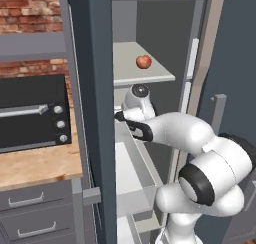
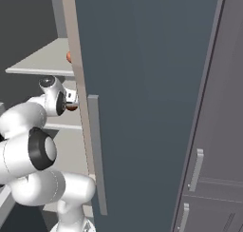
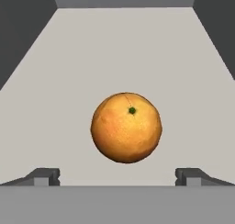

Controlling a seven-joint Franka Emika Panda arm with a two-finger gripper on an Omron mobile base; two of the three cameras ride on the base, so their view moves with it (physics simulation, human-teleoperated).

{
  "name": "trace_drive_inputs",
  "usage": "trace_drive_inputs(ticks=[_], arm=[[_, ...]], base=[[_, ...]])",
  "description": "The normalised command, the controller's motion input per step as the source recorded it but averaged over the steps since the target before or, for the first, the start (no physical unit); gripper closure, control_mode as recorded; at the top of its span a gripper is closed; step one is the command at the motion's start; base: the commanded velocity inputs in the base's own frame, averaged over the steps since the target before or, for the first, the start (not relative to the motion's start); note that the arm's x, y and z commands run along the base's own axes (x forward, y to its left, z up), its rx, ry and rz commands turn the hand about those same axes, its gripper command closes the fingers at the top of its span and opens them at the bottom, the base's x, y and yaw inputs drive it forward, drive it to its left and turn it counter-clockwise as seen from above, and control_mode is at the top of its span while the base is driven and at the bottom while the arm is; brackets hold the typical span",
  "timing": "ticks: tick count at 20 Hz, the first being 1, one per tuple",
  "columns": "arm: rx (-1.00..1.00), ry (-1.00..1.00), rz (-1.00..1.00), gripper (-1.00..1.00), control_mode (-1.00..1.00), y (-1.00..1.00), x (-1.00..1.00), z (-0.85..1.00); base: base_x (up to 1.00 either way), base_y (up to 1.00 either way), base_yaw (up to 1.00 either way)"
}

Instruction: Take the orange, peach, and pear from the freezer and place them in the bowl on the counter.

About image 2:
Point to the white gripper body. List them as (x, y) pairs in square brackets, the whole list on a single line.
[(71, 96)]

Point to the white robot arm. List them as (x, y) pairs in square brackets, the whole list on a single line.
[(25, 159)]

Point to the pale grey freezer shelf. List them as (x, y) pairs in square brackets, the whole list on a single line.
[(47, 60), (71, 147)]

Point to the dark blue freezer door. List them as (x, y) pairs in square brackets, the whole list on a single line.
[(142, 99)]

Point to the grey freezer body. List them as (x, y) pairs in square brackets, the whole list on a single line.
[(22, 26)]

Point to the brown round fruit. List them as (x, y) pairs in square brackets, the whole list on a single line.
[(72, 107)]

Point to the orange fruit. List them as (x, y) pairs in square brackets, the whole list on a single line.
[(68, 57)]

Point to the grey cupboard door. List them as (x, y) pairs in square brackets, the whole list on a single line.
[(215, 215), (224, 99)]

